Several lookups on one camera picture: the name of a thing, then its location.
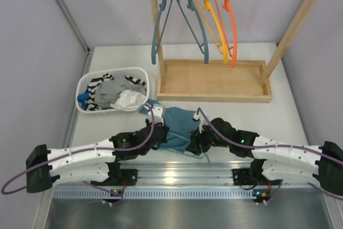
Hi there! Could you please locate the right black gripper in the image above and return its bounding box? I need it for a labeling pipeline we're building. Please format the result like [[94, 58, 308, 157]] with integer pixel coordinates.
[[186, 121, 231, 156]]

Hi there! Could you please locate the teal blue tank top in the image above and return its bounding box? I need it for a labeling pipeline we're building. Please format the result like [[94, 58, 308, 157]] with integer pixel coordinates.
[[155, 107, 198, 148]]

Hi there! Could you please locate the teal hanger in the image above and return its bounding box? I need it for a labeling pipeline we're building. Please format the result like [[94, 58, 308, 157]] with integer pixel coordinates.
[[171, 0, 210, 65], [151, 0, 177, 65], [159, 131, 211, 164]]

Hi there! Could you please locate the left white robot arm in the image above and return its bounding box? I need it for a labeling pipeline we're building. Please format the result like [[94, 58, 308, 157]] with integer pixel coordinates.
[[26, 120, 169, 193]]

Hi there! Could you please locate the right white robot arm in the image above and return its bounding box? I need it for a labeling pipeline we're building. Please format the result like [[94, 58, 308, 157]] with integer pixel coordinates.
[[185, 117, 342, 196]]

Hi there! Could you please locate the orange hanger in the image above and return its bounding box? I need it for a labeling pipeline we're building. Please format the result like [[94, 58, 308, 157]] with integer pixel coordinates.
[[213, 0, 238, 68]]

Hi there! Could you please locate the yellow hanger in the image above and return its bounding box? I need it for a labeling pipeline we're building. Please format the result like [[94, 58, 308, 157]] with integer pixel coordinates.
[[189, 0, 230, 64]]

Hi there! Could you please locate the white plastic laundry basket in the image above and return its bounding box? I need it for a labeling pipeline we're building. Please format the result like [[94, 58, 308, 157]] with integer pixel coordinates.
[[75, 67, 150, 115]]

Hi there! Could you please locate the black white striped garment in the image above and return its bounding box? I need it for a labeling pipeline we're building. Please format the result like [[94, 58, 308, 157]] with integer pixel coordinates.
[[77, 73, 147, 112]]

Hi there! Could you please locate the grey garment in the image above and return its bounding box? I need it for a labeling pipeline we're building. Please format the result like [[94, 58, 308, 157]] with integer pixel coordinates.
[[94, 75, 146, 109]]

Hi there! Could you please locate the blue garment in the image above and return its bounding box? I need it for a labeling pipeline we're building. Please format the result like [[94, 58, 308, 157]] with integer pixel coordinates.
[[77, 92, 88, 109]]

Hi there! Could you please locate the wooden clothes rack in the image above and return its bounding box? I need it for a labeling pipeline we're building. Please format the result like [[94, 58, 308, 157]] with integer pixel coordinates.
[[150, 0, 318, 103]]

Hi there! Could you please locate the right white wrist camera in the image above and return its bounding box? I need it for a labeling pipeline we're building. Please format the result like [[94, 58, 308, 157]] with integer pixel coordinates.
[[192, 110, 208, 133]]

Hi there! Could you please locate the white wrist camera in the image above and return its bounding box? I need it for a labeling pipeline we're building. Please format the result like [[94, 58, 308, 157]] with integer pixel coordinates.
[[192, 110, 208, 133], [145, 104, 166, 124]]

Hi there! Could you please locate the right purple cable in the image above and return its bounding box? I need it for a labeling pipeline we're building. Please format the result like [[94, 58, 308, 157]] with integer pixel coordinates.
[[197, 107, 343, 205]]

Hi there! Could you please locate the purple cable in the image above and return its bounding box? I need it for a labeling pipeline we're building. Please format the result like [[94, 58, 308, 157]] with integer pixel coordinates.
[[197, 107, 343, 205], [1, 102, 156, 205]]

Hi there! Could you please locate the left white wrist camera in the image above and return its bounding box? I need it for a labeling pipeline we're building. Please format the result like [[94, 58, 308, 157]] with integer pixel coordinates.
[[145, 104, 166, 124]]

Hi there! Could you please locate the aluminium mounting rail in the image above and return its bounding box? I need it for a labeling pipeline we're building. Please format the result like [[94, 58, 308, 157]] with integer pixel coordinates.
[[53, 160, 293, 200]]

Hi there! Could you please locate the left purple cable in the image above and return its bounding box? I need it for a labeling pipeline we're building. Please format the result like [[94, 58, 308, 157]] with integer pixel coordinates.
[[1, 102, 156, 205]]

